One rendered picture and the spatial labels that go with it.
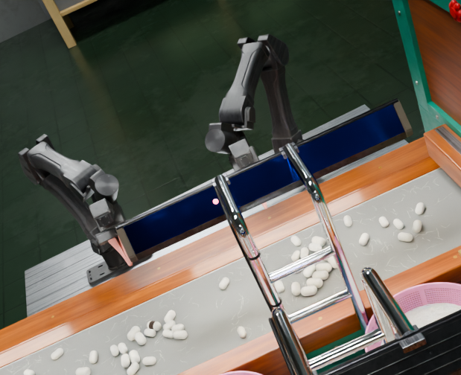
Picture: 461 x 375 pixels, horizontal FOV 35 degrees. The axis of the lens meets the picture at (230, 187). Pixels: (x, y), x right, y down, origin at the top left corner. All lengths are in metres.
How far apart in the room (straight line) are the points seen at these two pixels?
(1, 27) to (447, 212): 5.79
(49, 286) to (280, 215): 0.76
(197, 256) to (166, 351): 0.29
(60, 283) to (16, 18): 5.06
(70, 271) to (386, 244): 0.99
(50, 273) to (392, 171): 1.07
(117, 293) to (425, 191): 0.81
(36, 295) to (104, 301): 0.39
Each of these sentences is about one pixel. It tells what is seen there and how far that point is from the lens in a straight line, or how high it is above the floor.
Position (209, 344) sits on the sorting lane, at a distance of 1.66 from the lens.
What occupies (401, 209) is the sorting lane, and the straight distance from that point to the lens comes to 1.80.
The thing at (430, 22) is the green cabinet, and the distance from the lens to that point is 1.69.
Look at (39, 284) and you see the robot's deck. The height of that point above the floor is 0.67.
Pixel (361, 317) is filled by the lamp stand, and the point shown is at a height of 0.77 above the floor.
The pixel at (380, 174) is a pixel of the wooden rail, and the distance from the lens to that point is 1.88.
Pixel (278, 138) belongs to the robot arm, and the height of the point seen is 0.83.
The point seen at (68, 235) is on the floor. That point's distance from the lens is 3.73.
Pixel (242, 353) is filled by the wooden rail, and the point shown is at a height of 0.77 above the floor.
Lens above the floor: 1.88
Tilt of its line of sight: 33 degrees down
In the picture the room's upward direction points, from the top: 25 degrees counter-clockwise
